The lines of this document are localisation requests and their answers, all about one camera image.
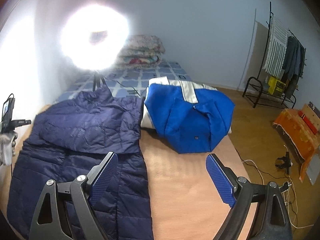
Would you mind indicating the navy puffer jacket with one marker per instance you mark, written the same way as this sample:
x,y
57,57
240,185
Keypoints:
x,y
75,135

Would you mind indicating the cardboard box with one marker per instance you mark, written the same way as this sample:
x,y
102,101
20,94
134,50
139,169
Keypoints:
x,y
312,110

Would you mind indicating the black tripod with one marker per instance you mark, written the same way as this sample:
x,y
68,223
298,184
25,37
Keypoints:
x,y
95,81

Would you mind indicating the orange patterned cloth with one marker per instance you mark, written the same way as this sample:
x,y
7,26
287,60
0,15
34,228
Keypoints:
x,y
297,135

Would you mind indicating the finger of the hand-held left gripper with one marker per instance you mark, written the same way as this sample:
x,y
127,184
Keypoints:
x,y
27,122

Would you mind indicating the dark hanging garment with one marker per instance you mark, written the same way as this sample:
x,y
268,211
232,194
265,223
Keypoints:
x,y
302,60

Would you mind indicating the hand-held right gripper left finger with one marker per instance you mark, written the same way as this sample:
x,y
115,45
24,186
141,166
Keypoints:
x,y
105,175

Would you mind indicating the blue checked bed sheet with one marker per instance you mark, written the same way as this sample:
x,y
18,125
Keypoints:
x,y
130,80

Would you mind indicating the black tool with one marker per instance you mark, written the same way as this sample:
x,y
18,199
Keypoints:
x,y
286,161

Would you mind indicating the yellow box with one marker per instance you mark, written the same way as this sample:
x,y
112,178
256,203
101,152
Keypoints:
x,y
276,85

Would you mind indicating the blue and white jacket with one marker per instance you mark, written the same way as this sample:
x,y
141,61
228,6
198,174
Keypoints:
x,y
187,120

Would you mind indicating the teal floral folded quilt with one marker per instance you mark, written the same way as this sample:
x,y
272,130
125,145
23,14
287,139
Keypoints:
x,y
140,61

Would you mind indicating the black clothes rack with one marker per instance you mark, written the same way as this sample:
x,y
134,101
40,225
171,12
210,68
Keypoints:
x,y
269,17

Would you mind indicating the grey hanging jacket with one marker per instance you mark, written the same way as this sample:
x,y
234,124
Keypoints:
x,y
291,57

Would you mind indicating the person's left hand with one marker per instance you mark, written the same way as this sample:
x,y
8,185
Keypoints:
x,y
6,145

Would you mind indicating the tan blanket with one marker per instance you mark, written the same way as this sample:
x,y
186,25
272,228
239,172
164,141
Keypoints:
x,y
180,180

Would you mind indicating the striped white towel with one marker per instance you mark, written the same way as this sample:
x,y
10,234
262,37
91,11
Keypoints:
x,y
275,50

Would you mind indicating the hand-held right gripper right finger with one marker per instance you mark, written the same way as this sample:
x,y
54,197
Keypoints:
x,y
220,180

